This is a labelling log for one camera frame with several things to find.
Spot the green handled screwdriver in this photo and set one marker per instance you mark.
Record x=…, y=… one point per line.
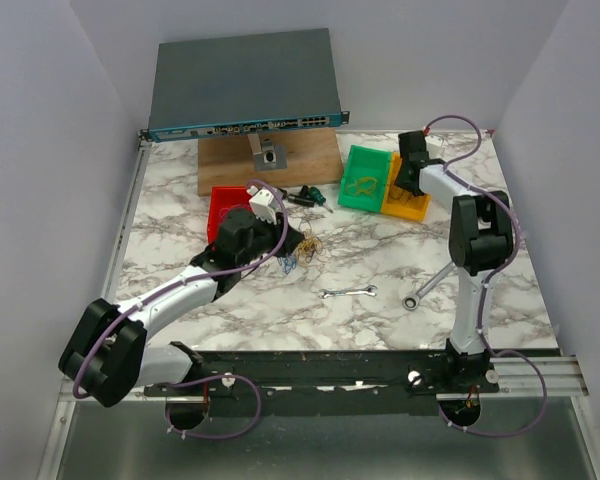
x=314, y=194

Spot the silver ratchet wrench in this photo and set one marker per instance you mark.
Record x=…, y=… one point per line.
x=412, y=301

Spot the grey metal bracket stand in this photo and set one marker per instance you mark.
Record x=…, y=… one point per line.
x=266, y=154

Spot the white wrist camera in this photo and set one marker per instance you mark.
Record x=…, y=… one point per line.
x=434, y=145
x=263, y=203

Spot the silver open-end wrench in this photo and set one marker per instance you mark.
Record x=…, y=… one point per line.
x=370, y=290

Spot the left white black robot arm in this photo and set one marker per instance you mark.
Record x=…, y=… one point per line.
x=107, y=354

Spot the grey blue network switch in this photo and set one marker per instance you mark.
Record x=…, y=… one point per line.
x=243, y=85

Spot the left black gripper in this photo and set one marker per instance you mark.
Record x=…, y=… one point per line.
x=291, y=240

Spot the orange plastic bin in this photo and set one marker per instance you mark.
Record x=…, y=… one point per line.
x=400, y=203

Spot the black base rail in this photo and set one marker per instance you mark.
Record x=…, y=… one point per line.
x=291, y=383

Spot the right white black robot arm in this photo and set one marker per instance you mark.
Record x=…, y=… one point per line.
x=480, y=242

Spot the aluminium extrusion frame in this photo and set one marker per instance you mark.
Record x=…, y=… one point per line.
x=65, y=406

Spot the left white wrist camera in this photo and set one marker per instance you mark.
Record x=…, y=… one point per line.
x=263, y=203

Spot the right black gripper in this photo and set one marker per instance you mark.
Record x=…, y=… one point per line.
x=399, y=184

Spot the wooden board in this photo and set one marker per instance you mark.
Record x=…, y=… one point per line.
x=313, y=158

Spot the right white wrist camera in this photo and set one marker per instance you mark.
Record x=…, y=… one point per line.
x=434, y=145

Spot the green plastic bin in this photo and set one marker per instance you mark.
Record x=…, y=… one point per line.
x=363, y=183

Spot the black cylindrical tool handle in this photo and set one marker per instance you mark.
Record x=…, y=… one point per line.
x=300, y=201

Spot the red plastic bin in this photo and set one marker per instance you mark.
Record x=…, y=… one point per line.
x=224, y=199

